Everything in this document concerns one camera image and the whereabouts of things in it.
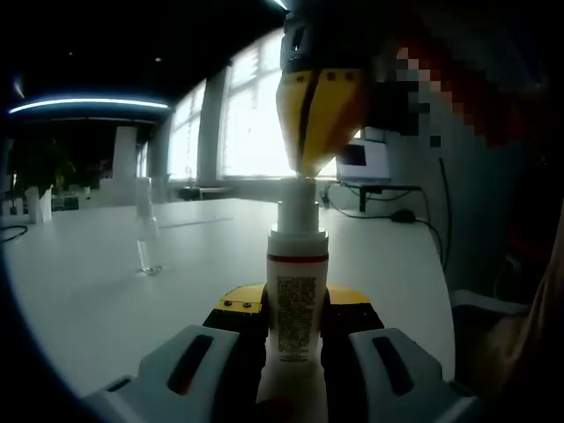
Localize white pillar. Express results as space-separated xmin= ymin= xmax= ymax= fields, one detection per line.
xmin=112 ymin=125 xmax=137 ymax=182

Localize open laptop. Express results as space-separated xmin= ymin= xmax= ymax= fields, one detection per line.
xmin=337 ymin=140 xmax=393 ymax=184

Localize person's beige shirt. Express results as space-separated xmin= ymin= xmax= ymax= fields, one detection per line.
xmin=462 ymin=246 xmax=564 ymax=397

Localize bundle of black cables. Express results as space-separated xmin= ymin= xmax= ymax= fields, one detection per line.
xmin=321 ymin=157 xmax=455 ymax=270

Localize white chair part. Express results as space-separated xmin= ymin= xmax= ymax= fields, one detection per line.
xmin=449 ymin=288 xmax=530 ymax=316

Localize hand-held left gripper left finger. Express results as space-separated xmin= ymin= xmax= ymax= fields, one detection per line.
xmin=81 ymin=284 xmax=270 ymax=423

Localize white pump bottle red label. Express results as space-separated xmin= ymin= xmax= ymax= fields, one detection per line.
xmin=255 ymin=178 xmax=330 ymax=423

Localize clear pump bottle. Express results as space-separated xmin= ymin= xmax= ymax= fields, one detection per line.
xmin=134 ymin=175 xmax=165 ymax=278

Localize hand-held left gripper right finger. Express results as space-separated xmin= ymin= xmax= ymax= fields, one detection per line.
xmin=321 ymin=284 xmax=481 ymax=423

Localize black cable loop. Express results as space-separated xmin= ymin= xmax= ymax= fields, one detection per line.
xmin=0 ymin=224 xmax=28 ymax=242

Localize curved ceiling light strip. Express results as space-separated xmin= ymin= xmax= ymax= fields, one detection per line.
xmin=8 ymin=97 xmax=171 ymax=115

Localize black laptop stand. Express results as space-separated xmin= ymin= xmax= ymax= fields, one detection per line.
xmin=341 ymin=181 xmax=422 ymax=212

